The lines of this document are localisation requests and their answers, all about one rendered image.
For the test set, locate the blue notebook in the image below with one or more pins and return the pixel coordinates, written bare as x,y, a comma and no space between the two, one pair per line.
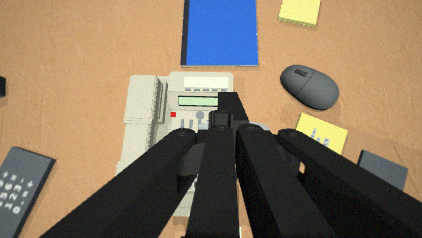
219,33

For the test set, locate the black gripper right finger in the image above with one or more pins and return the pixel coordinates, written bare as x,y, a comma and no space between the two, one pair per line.
350,202

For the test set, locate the grey computer mouse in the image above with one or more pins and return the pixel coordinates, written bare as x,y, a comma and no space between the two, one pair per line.
312,88

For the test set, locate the beige telephone handset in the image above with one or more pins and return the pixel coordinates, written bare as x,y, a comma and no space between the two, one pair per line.
143,108

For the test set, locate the beige desk phone body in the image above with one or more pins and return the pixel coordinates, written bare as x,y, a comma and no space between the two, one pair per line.
187,99

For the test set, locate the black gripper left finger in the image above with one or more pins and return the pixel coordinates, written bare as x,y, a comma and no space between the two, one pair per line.
140,200

